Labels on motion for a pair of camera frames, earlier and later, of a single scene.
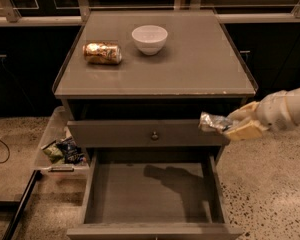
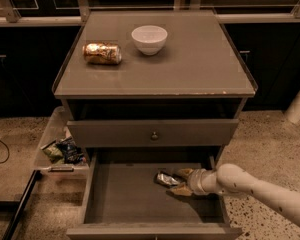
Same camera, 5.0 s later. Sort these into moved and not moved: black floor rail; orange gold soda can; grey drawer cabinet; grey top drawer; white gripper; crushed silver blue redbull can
Moved: crushed silver blue redbull can; white gripper
Not moved: grey drawer cabinet; black floor rail; orange gold soda can; grey top drawer
